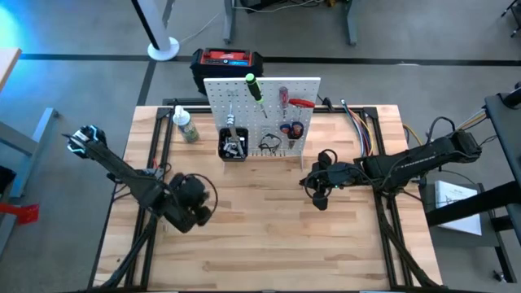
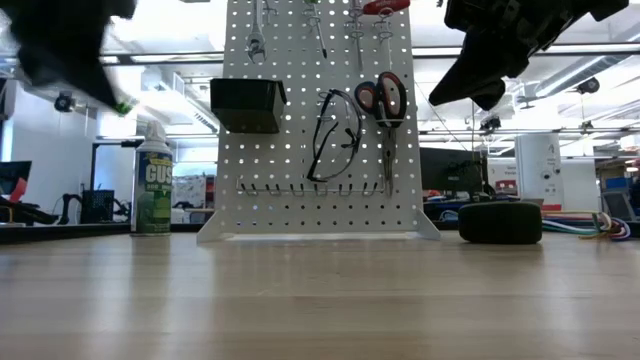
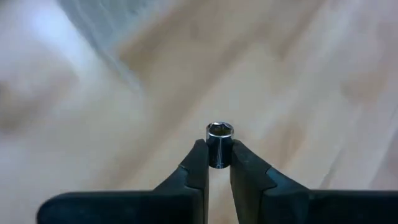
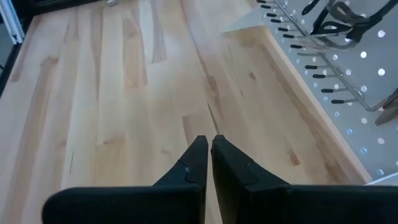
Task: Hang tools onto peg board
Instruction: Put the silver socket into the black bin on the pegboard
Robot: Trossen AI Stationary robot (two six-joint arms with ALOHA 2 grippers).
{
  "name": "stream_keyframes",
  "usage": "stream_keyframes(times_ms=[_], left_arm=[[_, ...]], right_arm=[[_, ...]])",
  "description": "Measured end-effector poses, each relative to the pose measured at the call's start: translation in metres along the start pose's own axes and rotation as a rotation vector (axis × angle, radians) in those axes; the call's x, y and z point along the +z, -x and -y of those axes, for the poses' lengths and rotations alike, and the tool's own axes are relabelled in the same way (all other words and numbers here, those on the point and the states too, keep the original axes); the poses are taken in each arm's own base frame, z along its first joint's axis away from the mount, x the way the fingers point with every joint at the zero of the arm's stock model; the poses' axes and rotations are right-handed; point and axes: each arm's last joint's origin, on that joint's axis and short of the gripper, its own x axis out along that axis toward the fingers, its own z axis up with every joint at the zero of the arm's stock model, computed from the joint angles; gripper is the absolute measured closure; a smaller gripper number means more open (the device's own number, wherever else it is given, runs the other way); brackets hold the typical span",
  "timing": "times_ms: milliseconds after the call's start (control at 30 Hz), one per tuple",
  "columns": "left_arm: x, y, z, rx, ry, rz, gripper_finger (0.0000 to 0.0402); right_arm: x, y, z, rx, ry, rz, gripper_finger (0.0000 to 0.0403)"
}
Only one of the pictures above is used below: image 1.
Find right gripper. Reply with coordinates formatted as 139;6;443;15
300;149;361;212

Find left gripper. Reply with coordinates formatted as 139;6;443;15
169;173;213;227

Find scissors with red-blue handles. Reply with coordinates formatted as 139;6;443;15
279;120;305;151

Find clear safety glasses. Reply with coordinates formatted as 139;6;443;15
257;133;284;155

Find large chrome combination wrench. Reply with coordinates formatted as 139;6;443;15
225;92;238;142

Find red-handled screwdriver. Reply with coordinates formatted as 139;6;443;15
278;85;291;121

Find green black screwdriver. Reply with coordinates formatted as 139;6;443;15
244;72;269;119

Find green duster spray can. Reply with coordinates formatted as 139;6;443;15
172;104;200;144

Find medium chrome combination wrench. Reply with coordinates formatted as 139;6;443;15
230;136;247;159

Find black plastic bin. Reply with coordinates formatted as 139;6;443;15
217;127;250;163

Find white metal pegboard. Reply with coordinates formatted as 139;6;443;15
203;77;322;170

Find white paper booklet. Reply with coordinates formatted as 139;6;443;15
433;181;484;237

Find red black tool case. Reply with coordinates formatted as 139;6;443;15
190;47;265;97

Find white tower fan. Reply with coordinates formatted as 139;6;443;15
129;0;181;62

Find grey desk leg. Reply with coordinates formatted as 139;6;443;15
222;0;239;46
343;0;360;47

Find grey metal stand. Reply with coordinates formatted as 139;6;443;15
0;107;64;200

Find red plastic object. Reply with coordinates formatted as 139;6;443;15
0;202;41;226

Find black desk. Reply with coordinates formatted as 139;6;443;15
425;92;521;229

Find wooden side table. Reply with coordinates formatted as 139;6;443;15
0;47;23;93

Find black office chair base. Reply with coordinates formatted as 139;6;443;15
497;0;521;40

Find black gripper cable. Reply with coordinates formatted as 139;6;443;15
185;173;219;216

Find wire multi-prong tool rack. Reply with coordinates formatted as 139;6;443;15
248;149;289;158

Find coloured wire bundle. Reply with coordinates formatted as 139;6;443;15
340;98;375;158

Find black cable harness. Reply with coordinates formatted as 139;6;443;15
376;190;449;291
95;211;164;291

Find black aluminium table frame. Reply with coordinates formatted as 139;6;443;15
87;97;449;292

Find yellow cable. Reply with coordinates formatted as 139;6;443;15
402;123;424;147

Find white cable bundle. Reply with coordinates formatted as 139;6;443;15
455;107;489;131

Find white fan cord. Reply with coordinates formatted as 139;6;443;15
178;11;223;45

